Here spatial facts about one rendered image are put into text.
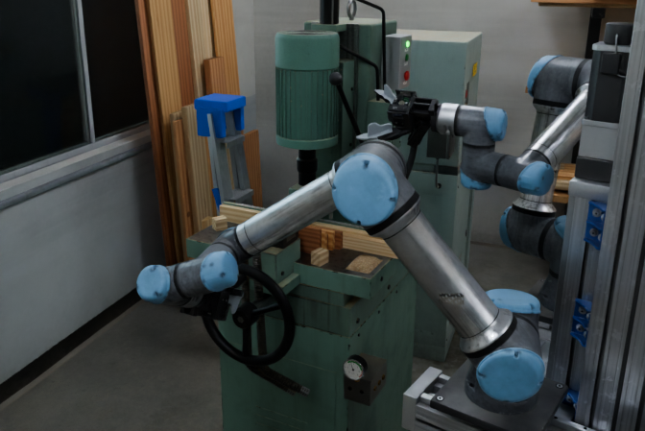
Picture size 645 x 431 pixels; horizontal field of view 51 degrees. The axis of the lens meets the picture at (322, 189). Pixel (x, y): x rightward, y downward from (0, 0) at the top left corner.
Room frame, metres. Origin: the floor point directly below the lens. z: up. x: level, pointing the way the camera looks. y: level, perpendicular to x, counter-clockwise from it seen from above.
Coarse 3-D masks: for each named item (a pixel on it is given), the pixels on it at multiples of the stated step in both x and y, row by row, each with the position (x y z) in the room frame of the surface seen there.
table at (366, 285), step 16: (192, 240) 1.85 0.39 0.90; (208, 240) 1.84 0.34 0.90; (192, 256) 1.85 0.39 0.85; (304, 256) 1.73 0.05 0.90; (336, 256) 1.73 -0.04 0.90; (352, 256) 1.73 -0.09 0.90; (384, 256) 1.73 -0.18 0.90; (304, 272) 1.68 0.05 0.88; (320, 272) 1.65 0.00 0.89; (336, 272) 1.63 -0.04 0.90; (352, 272) 1.63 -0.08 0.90; (384, 272) 1.67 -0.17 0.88; (288, 288) 1.62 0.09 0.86; (336, 288) 1.63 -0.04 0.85; (352, 288) 1.61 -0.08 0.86; (368, 288) 1.59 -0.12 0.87
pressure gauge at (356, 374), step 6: (354, 354) 1.56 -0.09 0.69; (348, 360) 1.54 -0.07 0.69; (354, 360) 1.54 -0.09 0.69; (360, 360) 1.54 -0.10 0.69; (348, 366) 1.55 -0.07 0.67; (354, 366) 1.54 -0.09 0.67; (360, 366) 1.53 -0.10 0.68; (366, 366) 1.54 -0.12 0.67; (348, 372) 1.54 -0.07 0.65; (354, 372) 1.54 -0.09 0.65; (360, 372) 1.53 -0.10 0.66; (354, 378) 1.54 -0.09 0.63; (360, 378) 1.53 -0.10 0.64
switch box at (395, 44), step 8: (392, 40) 2.04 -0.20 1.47; (400, 40) 2.03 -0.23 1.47; (408, 40) 2.08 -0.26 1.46; (392, 48) 2.04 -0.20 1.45; (400, 48) 2.03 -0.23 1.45; (408, 48) 2.08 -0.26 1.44; (392, 56) 2.04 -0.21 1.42; (400, 56) 2.03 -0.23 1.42; (392, 64) 2.03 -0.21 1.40; (400, 64) 2.03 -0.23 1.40; (408, 64) 2.09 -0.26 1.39; (392, 72) 2.03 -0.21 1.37; (400, 72) 2.03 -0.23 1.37; (392, 80) 2.03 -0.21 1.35; (400, 80) 2.03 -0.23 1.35; (408, 80) 2.10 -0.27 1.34; (392, 88) 2.03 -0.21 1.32; (400, 88) 2.04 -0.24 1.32
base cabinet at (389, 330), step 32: (416, 288) 2.12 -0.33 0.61; (384, 320) 1.85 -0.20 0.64; (224, 352) 1.80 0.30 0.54; (256, 352) 1.74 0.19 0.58; (288, 352) 1.70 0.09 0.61; (320, 352) 1.65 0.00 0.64; (352, 352) 1.63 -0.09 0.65; (384, 352) 1.86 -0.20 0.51; (224, 384) 1.80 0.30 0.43; (256, 384) 1.75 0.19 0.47; (320, 384) 1.65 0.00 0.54; (224, 416) 1.81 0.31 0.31; (256, 416) 1.74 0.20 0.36; (288, 416) 1.70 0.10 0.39; (320, 416) 1.65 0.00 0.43; (352, 416) 1.64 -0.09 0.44; (384, 416) 1.88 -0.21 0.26
